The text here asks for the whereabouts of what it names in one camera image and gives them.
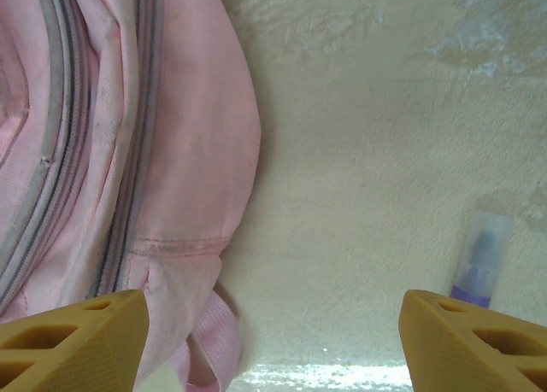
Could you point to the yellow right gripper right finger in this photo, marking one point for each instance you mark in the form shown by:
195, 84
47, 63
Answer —
436, 358

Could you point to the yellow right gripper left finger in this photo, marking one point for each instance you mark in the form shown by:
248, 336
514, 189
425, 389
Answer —
98, 358

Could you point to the purple pen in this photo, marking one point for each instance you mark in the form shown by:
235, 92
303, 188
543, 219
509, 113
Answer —
483, 259

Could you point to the pink student backpack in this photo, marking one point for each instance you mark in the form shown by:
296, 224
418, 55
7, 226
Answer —
149, 131

